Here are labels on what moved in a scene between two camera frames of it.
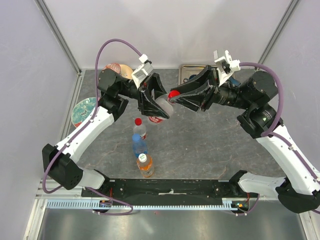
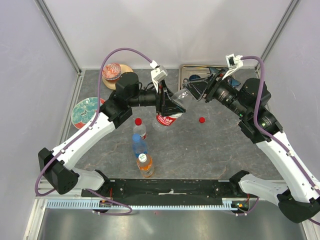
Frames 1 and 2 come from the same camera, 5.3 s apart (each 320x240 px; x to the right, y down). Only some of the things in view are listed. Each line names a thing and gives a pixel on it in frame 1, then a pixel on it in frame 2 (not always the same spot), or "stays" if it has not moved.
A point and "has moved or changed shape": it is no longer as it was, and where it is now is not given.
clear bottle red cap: [139, 128] stays
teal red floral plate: [82, 110] stays
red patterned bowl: [115, 66] stays
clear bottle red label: [163, 102] has moved or changed shape
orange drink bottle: [144, 162] stays
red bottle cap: [173, 93] -> [202, 119]
